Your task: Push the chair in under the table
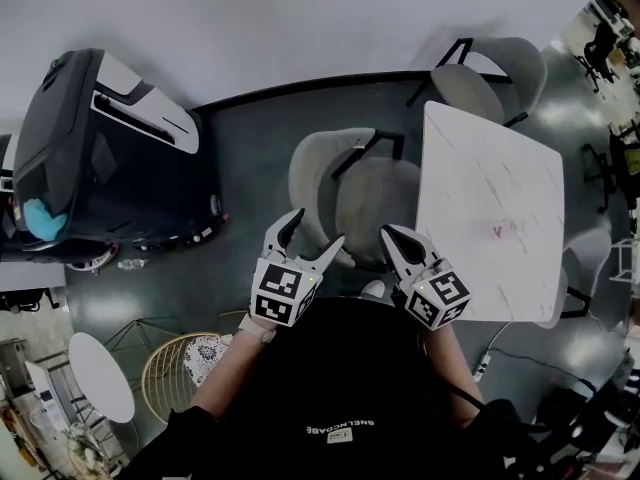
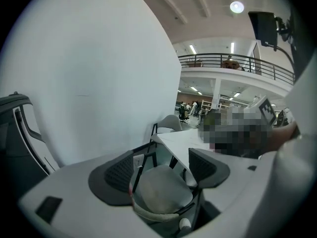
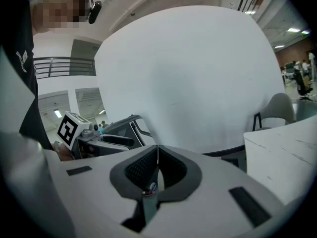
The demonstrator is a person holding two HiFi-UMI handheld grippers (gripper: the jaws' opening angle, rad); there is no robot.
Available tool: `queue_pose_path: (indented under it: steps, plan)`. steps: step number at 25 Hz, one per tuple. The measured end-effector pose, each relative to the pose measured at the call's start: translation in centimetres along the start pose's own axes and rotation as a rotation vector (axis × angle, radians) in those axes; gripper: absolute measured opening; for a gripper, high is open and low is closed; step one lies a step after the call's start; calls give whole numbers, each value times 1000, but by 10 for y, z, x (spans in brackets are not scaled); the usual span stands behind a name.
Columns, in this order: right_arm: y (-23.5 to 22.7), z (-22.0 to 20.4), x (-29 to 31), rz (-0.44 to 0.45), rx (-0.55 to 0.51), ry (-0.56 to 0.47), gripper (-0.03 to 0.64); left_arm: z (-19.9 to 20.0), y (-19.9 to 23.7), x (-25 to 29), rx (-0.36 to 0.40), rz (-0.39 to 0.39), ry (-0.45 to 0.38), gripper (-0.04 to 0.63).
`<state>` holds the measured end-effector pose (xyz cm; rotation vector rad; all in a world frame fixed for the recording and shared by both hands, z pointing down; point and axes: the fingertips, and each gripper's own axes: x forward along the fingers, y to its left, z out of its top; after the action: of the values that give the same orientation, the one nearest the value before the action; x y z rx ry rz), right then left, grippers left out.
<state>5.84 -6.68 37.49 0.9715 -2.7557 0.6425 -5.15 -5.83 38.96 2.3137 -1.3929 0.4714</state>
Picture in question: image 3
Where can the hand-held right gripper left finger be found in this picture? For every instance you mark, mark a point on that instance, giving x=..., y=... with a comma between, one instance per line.
x=119, y=176

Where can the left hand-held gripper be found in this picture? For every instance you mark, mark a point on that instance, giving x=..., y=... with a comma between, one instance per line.
x=68, y=130

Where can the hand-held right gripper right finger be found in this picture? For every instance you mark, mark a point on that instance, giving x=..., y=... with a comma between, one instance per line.
x=190, y=177

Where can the grey chair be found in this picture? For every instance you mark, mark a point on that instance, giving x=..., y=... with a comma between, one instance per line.
x=278, y=108

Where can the black office chair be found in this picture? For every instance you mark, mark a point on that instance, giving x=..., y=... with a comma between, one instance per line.
x=302, y=84

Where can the large white partition board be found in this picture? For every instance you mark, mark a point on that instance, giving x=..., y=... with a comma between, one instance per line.
x=185, y=83

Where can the black metal railing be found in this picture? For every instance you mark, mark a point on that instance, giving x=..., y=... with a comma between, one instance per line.
x=64, y=67

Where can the grey door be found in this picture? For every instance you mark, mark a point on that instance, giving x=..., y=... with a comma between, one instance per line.
x=84, y=48

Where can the white marble table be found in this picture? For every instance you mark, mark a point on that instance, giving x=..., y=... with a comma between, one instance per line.
x=284, y=157

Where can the person's head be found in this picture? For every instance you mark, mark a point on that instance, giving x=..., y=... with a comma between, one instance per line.
x=57, y=9

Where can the black head-worn camera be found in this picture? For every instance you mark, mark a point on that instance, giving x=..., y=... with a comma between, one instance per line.
x=94, y=11

